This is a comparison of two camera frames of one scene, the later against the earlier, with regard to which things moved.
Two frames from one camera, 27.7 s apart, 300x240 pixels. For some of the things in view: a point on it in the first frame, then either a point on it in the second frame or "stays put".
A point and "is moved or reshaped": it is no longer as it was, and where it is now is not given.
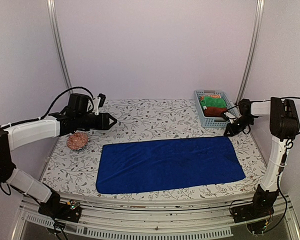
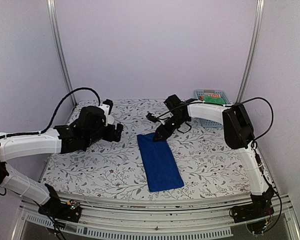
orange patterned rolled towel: [212, 96] stays put
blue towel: [153, 165] is moved or reshaped
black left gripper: [103, 124] → [111, 136]
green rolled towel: [213, 101] stays put
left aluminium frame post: [52, 10] stays put
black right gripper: [233, 131] → [166, 133]
